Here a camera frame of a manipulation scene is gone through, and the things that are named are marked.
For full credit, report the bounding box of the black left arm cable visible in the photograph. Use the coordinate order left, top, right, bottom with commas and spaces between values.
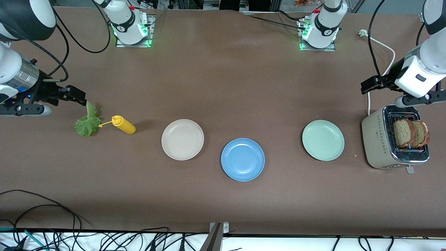
369, 0, 425, 91

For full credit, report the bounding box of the beige round plate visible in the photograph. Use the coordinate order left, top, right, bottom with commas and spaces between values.
161, 119, 205, 161

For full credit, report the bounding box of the teal cable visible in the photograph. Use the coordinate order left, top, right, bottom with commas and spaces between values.
24, 229, 47, 250

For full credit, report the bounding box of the blue round plate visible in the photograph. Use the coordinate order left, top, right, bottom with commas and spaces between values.
221, 138, 265, 182

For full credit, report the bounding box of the beige and chrome toaster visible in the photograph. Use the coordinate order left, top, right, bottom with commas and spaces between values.
361, 105, 430, 174

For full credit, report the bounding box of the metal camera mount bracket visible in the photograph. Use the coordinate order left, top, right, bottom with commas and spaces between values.
200, 222, 230, 251

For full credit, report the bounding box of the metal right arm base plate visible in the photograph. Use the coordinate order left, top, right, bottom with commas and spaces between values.
116, 15, 156, 48

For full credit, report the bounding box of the brown table cover sheet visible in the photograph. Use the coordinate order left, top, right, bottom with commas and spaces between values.
0, 6, 446, 238

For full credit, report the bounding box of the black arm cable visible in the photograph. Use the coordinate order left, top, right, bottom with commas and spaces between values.
369, 0, 425, 91
0, 0, 111, 83

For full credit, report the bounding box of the brown bread slice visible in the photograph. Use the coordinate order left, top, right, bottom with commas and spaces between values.
393, 119, 416, 147
413, 120, 430, 147

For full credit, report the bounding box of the black base supply cable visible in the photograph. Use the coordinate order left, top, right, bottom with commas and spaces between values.
248, 10, 307, 30

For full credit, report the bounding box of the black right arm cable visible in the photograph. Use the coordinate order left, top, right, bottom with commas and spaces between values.
0, 0, 111, 83

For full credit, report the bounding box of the mint green round plate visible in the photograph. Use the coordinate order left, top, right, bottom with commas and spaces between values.
302, 120, 345, 161

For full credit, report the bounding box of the white toaster power cable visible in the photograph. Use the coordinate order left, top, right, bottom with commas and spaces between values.
359, 30, 396, 116

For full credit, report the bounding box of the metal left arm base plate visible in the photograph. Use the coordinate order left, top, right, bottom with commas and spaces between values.
297, 19, 336, 52

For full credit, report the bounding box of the yellow mustard squeeze bottle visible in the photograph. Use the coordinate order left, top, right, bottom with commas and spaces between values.
99, 115, 136, 135

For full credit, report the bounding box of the green lettuce leaf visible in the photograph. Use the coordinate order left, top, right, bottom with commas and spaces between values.
74, 101, 101, 137

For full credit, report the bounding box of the black floor cable loop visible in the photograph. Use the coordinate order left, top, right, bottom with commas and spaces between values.
0, 190, 82, 244
13, 204, 83, 244

